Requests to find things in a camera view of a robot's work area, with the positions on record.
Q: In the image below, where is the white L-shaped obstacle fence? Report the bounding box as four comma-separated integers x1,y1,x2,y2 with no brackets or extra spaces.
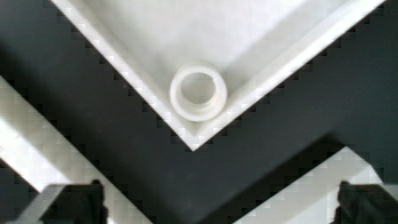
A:
0,78,382,224

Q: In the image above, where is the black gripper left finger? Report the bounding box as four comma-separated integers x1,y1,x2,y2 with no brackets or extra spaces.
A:
9,179,108,224

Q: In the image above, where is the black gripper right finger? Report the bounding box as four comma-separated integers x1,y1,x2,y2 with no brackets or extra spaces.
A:
330,181,398,224

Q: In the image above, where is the white square tabletop part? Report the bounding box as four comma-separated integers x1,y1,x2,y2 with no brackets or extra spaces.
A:
51,0,385,149

